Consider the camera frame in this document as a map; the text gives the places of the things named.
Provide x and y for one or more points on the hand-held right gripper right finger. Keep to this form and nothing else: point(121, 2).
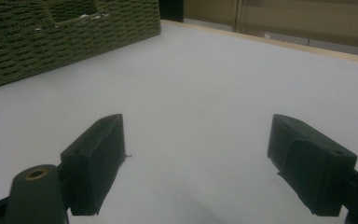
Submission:
point(313, 168)

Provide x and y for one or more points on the wooden shelf unit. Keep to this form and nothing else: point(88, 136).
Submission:
point(292, 18)

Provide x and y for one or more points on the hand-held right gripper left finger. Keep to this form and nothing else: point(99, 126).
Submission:
point(96, 161)

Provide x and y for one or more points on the wooden table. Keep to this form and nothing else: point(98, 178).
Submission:
point(292, 46)

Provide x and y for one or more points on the white label in basket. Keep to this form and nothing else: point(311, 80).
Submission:
point(93, 16)

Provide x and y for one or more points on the white table cover board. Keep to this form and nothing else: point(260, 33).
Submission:
point(199, 93)

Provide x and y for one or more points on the green woven basket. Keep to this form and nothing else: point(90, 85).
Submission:
point(43, 46)

